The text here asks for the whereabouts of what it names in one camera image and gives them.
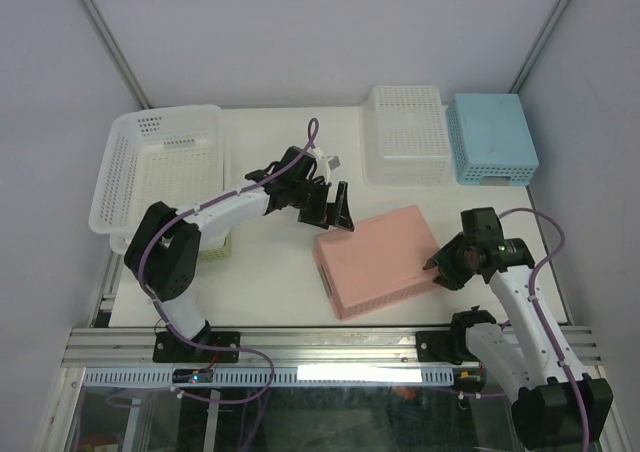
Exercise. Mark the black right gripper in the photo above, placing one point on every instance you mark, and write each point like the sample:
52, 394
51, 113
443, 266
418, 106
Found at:
449, 278

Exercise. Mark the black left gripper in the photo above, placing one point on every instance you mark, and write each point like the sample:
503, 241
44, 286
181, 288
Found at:
338, 213

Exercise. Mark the pink basket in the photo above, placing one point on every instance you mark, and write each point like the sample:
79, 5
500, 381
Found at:
379, 264

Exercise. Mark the white perforated basket top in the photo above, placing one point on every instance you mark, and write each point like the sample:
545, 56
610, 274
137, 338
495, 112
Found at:
404, 138

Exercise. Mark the light blue perforated basket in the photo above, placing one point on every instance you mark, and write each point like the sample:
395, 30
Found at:
490, 140

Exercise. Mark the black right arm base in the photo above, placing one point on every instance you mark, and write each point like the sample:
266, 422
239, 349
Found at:
450, 345

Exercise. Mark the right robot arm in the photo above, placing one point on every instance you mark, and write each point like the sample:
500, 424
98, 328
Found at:
554, 401

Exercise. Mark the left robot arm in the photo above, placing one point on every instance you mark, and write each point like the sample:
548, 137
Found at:
165, 248

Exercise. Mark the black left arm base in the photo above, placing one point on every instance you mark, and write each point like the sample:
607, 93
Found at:
222, 346

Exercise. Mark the yellow-green perforated basket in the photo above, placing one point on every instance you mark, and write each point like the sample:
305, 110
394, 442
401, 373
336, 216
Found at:
216, 250

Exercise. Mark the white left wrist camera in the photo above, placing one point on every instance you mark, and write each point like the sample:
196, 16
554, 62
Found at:
330, 162

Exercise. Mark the grey slotted cable duct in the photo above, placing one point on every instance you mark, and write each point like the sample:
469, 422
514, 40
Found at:
299, 376

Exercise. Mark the aluminium mounting rail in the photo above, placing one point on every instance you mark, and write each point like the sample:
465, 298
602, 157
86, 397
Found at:
287, 347

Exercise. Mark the right aluminium frame post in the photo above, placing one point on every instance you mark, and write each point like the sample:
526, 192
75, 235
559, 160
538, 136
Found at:
540, 42

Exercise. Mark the aluminium frame post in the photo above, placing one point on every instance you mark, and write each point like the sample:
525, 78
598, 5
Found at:
114, 52
540, 42

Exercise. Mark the left aluminium frame post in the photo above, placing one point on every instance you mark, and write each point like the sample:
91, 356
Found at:
114, 52

